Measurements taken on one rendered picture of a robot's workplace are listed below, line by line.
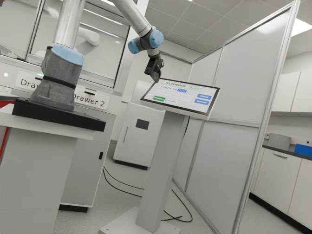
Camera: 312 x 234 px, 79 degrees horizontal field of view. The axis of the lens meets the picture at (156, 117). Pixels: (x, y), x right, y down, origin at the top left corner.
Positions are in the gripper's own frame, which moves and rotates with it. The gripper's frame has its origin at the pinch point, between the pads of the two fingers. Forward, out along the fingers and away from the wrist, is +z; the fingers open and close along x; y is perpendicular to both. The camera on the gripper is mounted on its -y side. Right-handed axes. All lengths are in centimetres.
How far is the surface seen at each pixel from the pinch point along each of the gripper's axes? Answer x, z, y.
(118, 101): 29.9, 16.5, -11.3
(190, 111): -26.3, 15.2, -5.0
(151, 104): 3.7, 16.8, -5.2
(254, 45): -52, 20, 109
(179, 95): -12.9, 15.0, 8.4
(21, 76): 78, -17, -41
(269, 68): -68, 22, 72
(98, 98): 39.6, 9.2, -19.5
